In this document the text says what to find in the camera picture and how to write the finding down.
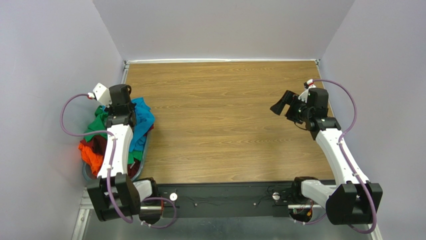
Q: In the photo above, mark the orange t shirt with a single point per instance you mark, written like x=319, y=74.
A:
x=94, y=160

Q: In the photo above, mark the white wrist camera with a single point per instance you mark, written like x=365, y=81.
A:
x=307, y=85
x=102, y=94

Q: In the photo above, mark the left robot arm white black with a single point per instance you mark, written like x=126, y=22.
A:
x=113, y=194

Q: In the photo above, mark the blue t shirt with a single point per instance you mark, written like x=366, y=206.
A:
x=144, y=121

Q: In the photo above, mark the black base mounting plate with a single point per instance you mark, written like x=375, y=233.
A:
x=236, y=199

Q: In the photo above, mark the dark red t shirt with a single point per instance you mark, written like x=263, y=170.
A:
x=98, y=144

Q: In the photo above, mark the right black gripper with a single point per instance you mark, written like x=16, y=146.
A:
x=294, y=107

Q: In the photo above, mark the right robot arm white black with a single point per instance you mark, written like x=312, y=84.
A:
x=356, y=199

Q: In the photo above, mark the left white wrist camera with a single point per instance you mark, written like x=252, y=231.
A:
x=102, y=94

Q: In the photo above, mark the green t shirt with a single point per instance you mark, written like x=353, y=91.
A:
x=98, y=142

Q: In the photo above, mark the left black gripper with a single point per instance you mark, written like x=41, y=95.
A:
x=123, y=108

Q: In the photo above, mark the grey laundry basket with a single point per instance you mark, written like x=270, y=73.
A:
x=139, y=166

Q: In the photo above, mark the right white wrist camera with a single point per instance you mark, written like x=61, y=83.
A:
x=307, y=85

